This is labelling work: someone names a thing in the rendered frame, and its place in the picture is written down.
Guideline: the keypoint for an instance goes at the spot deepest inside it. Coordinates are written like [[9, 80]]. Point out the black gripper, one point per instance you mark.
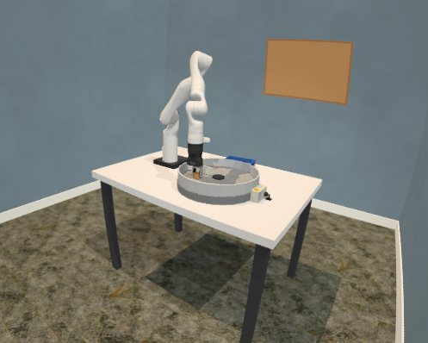
[[195, 147]]

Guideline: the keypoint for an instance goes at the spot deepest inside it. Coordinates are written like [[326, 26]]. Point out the blue crate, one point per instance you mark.
[[251, 161]]

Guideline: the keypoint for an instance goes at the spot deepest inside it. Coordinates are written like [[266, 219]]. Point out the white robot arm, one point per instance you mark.
[[193, 87]]

